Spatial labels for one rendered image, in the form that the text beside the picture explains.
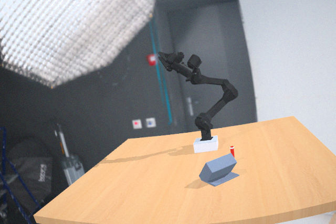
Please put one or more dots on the grey sloped panel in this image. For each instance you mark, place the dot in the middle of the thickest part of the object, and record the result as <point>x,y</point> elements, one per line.
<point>219,170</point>

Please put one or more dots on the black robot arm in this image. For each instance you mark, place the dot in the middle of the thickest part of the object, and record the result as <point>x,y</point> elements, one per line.
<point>203,120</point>

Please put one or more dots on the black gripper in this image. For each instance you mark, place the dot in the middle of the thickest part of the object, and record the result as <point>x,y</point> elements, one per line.
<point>170,61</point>

